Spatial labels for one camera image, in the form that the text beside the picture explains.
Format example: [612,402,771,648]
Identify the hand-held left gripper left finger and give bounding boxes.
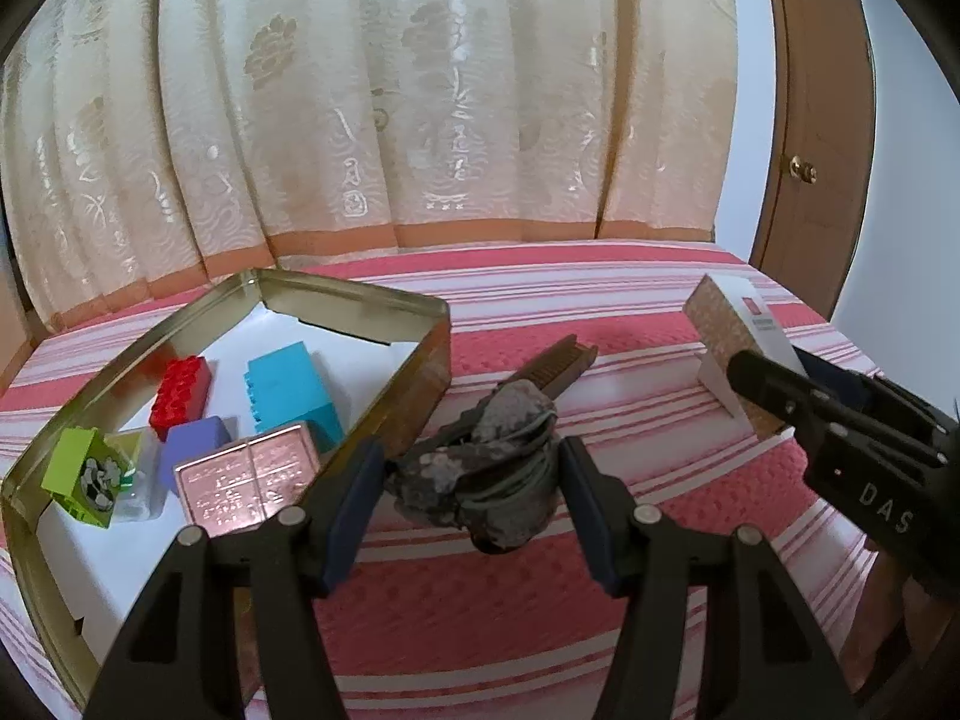
[81,439,387,720]

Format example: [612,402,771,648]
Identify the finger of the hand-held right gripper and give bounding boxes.
[795,349,938,436]
[727,349,946,466]

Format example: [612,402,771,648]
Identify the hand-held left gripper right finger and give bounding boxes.
[559,435,860,720]

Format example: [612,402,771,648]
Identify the white cardboard box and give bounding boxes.
[682,274,805,443]

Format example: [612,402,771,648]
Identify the grey cloth bundle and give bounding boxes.
[385,381,561,557]

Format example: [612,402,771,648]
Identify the copper metal box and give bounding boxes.
[174,420,325,539]

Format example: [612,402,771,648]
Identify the purple toy building block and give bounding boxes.
[157,416,230,500]

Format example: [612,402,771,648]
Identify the gold metal tin box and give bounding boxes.
[0,268,452,710]

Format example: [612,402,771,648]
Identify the red toy building block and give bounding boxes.
[148,356,216,442]

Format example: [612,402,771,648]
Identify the green toy building block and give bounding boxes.
[41,427,127,530]

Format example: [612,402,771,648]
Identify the person's right forearm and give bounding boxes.
[840,540,953,713]

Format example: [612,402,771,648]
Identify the blue toy building block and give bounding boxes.
[244,341,346,457]

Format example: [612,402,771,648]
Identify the red striped bedspread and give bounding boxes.
[0,238,905,720]

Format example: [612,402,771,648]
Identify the brown wooden comb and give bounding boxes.
[516,334,601,400]

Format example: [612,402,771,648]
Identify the small clear plastic box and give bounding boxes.
[105,427,164,522]

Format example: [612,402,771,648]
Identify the brown wooden door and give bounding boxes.
[750,0,878,321]

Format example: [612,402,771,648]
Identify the cream patterned curtain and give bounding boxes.
[0,0,740,332]

